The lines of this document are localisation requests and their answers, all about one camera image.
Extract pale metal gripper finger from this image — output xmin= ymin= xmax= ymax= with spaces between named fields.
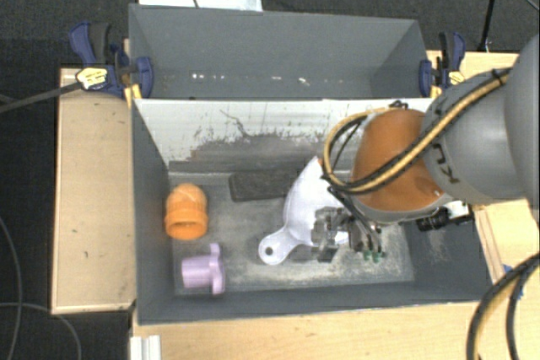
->
xmin=312 ymin=228 xmax=342 ymax=264
xmin=314 ymin=207 xmax=350 ymax=232

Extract dark green flat block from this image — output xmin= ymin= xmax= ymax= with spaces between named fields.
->
xmin=229 ymin=169 xmax=305 ymax=203

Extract lilac plastic spool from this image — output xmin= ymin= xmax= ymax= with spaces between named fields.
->
xmin=181 ymin=242 xmax=227 ymax=297

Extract orange ribbed cup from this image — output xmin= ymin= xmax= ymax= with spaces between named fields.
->
xmin=164 ymin=182 xmax=209 ymax=241

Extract grey metal bin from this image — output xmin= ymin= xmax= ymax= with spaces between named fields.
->
xmin=127 ymin=3 xmax=495 ymax=325

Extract pale wood flat board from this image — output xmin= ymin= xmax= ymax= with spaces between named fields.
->
xmin=50 ymin=63 xmax=138 ymax=315

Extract white pan with handle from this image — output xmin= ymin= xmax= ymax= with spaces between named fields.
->
xmin=257 ymin=157 xmax=360 ymax=266

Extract black cylinder on white bracket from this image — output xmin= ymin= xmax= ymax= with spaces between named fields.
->
xmin=416 ymin=200 xmax=474 ymax=233

